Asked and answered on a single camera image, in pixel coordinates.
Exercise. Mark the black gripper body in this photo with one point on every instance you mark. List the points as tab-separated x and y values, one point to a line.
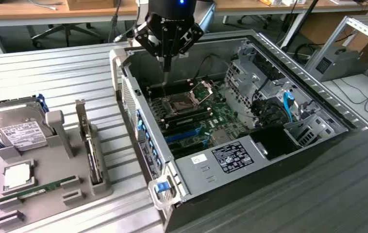
171	9

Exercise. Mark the graphics card with metal bracket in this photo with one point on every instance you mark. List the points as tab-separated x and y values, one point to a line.
81	116

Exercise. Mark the small black chair base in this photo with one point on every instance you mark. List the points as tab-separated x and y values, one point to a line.
255	19

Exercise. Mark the thin socket locking lever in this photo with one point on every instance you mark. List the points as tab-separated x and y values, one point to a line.
165	85

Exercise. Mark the brown cardboard box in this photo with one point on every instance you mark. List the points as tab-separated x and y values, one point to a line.
89	4

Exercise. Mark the long wooden desk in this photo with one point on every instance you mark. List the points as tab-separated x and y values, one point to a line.
252	7

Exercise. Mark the metal socket cover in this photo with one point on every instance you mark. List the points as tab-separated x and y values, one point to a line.
200	93

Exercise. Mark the silver perforated drive cage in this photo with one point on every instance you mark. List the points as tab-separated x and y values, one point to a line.
245	80

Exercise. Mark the black office chair base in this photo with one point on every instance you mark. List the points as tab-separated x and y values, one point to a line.
65	31

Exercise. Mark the CPU socket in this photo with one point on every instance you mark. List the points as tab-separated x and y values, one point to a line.
180	106

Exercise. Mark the green motherboard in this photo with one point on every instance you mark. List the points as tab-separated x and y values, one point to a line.
223	114

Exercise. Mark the black slanted pole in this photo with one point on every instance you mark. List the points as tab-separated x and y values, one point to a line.
300	21

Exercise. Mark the installed black RAM stick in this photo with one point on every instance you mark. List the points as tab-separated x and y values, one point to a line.
187	120

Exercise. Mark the wooden desk with white legs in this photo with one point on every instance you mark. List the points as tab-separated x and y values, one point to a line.
25	12

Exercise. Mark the brown wooden cabinet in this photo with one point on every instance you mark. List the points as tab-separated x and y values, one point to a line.
320	29

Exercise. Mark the blue expansion slot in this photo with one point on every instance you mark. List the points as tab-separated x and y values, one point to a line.
181	136

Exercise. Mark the square chipset heatsink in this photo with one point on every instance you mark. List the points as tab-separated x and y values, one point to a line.
221	136

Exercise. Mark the grey computer tower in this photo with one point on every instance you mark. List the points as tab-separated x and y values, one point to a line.
339	65

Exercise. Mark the silver disk bay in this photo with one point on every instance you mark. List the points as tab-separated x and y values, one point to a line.
309	131

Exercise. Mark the silver hard disk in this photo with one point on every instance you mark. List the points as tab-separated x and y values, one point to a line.
15	131

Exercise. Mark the grey power supply unit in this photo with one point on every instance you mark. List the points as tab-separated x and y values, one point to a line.
196	174

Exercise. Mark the grey parts rack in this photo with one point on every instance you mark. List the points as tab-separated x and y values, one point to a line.
48	170

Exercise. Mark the blue case release latch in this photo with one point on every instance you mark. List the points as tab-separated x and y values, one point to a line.
161	188

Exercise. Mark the green RAM stick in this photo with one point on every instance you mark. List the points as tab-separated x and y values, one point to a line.
51	185

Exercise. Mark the silver CPU chip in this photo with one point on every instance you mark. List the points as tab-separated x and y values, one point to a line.
16	177

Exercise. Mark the open grey PC case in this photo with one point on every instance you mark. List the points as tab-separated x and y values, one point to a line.
300	194

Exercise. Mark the aluminium frame table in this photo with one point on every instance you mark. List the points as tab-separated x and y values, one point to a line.
365	24

